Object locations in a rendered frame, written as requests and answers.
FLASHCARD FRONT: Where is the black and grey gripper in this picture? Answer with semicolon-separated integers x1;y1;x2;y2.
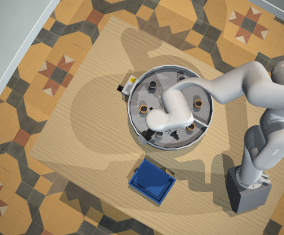
163;128;179;140

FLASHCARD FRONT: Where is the blue crate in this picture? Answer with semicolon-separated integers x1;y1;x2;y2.
128;159;175;203

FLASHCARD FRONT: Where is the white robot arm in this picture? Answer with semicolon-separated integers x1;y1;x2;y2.
137;61;284;189

